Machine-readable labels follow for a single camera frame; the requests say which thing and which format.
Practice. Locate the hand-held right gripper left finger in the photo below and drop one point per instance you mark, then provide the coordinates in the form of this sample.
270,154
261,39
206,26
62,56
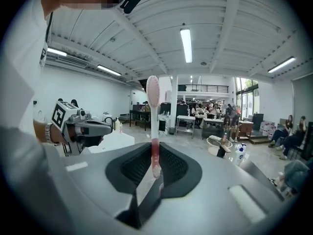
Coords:
97,175

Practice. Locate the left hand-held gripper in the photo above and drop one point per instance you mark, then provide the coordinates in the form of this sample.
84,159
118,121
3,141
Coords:
61,114

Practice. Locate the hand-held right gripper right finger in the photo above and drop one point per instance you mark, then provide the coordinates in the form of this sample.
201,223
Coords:
207,192

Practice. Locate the pink toothbrush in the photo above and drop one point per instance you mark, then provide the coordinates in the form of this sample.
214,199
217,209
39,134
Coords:
154,121

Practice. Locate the person's left forearm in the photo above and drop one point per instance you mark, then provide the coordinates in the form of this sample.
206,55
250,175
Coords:
39,131

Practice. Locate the person's left hand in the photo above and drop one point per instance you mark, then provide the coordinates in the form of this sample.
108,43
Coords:
88,141

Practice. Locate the black bathtub faucet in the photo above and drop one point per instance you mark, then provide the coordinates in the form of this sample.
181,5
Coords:
108,121

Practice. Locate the yellow bottle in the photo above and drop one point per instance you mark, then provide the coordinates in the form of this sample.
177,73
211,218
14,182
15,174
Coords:
117,126

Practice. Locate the white bathtub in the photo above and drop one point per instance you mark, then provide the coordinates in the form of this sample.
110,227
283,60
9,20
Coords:
115,143

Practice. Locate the black desk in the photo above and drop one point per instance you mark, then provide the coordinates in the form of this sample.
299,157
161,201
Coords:
139,112

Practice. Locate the white pump soap bottle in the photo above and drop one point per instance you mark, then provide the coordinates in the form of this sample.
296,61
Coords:
240,155

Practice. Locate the silver wristwatch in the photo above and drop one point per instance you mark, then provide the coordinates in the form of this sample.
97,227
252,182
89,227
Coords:
48,133

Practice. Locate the flat white box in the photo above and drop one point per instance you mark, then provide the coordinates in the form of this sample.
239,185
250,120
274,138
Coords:
215,137

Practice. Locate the long ceiling light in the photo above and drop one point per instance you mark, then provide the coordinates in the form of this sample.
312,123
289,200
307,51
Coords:
108,70
56,52
186,45
281,65

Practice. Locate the small pink bottle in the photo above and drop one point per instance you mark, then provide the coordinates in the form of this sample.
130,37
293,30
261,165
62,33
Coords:
225,137

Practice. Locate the white marble pattern cabinet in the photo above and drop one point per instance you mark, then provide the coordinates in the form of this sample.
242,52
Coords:
163,124

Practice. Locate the dark trash bin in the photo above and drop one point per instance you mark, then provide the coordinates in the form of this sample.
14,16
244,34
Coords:
172,130

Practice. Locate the wooden platform step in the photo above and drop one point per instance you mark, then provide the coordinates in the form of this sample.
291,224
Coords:
256,138

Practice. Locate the white metal table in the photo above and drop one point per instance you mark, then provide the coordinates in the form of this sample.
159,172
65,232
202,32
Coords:
185,118

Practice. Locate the white pillar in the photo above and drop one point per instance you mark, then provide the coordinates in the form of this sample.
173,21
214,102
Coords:
174,101

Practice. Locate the black cabinet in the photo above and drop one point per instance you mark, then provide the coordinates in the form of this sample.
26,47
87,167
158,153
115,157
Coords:
257,121

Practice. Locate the stack of white boxes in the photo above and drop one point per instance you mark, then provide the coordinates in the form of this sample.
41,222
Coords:
267,128

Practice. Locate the person's white shirt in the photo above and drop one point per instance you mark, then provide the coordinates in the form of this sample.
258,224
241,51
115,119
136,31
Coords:
19,82

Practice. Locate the black mezzanine railing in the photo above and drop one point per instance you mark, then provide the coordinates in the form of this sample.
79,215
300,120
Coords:
203,88

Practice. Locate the black head camera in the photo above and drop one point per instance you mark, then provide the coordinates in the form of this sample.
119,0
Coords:
133,1

